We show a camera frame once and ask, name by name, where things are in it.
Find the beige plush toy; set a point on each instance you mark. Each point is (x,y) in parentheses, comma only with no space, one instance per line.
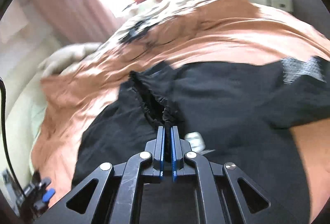
(64,57)

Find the black button-up jacket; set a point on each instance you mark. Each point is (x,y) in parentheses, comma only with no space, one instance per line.
(243,113)

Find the cream padded headboard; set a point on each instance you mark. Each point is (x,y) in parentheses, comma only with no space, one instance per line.
(25,101)

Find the orange-brown duvet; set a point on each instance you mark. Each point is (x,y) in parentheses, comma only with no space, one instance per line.
(233,31)

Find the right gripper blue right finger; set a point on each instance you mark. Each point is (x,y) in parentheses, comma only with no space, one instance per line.
(191,167)

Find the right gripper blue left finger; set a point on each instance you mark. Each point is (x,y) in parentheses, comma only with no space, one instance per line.
(142,168)

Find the left pink curtain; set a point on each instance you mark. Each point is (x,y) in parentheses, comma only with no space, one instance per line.
(79,21)

